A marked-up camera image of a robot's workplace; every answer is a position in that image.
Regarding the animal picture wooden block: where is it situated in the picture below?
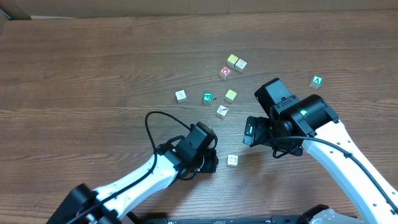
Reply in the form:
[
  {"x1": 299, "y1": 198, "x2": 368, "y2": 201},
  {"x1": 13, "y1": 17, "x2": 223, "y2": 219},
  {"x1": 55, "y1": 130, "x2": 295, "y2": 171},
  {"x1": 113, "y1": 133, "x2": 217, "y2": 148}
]
[{"x1": 226, "y1": 154, "x2": 239, "y2": 167}]

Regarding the green framed wooden block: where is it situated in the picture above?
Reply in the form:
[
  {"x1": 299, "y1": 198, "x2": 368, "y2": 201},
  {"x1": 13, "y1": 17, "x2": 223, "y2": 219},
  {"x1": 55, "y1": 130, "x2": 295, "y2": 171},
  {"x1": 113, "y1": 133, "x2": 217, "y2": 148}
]
[{"x1": 203, "y1": 92, "x2": 213, "y2": 105}]

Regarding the number two wooden block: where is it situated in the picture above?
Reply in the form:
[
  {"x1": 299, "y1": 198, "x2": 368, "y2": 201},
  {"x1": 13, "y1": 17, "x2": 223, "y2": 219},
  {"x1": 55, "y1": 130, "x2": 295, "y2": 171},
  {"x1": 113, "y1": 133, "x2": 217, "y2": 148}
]
[{"x1": 175, "y1": 90, "x2": 187, "y2": 103}]

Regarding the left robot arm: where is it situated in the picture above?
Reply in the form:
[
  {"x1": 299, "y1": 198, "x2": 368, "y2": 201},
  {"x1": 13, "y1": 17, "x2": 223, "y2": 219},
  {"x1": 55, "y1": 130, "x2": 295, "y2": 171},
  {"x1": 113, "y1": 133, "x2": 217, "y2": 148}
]
[{"x1": 48, "y1": 122, "x2": 218, "y2": 223}]

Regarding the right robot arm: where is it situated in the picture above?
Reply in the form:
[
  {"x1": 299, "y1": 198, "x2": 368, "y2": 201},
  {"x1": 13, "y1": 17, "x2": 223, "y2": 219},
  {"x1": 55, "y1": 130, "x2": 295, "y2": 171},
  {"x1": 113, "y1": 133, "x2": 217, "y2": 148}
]
[{"x1": 243, "y1": 78, "x2": 397, "y2": 223}]

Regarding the hammer picture wooden block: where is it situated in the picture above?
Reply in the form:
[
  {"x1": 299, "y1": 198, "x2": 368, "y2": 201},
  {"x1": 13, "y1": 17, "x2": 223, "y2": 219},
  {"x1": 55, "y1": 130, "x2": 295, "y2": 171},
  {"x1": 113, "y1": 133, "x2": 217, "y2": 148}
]
[{"x1": 216, "y1": 105, "x2": 229, "y2": 119}]

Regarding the yellow wooden block middle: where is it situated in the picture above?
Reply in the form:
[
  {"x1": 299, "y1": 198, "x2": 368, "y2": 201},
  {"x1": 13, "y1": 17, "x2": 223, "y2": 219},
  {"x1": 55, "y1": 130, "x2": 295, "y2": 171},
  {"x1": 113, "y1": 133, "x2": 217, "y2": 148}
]
[{"x1": 224, "y1": 90, "x2": 237, "y2": 103}]

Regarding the yellow wooden block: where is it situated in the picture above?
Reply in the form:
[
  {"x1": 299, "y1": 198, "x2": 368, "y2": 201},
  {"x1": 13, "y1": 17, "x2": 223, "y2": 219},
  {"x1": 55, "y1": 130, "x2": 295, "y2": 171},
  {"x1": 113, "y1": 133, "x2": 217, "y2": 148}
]
[
  {"x1": 226, "y1": 54, "x2": 239, "y2": 68},
  {"x1": 224, "y1": 90, "x2": 237, "y2": 103}
]

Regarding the red apple wooden block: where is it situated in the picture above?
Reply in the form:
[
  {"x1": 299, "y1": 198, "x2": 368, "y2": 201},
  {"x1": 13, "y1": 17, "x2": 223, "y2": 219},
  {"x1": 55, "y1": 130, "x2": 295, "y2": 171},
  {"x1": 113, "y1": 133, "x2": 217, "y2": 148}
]
[{"x1": 219, "y1": 66, "x2": 231, "y2": 80}]

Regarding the white wooden block far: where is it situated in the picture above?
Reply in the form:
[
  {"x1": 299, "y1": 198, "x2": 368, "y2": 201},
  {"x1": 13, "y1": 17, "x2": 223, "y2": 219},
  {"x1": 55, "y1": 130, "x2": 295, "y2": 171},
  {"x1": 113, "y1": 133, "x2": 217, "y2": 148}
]
[{"x1": 234, "y1": 58, "x2": 247, "y2": 73}]

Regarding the yellow top wooden block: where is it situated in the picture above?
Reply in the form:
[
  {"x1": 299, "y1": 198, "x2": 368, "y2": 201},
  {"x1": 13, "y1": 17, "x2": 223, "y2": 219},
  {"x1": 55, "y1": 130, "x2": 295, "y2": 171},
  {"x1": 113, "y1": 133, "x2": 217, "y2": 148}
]
[{"x1": 226, "y1": 54, "x2": 239, "y2": 68}]

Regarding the green letter wooden block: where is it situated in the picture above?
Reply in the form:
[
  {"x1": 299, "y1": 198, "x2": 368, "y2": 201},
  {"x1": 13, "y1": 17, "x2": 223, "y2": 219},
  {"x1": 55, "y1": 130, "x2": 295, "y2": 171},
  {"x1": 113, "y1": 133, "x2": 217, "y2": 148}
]
[{"x1": 309, "y1": 75, "x2": 323, "y2": 89}]

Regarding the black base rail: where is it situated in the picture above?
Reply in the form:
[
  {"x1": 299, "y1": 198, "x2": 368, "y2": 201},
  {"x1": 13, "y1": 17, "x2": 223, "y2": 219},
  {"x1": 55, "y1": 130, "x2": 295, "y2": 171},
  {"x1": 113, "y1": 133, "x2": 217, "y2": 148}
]
[{"x1": 124, "y1": 213, "x2": 312, "y2": 224}]

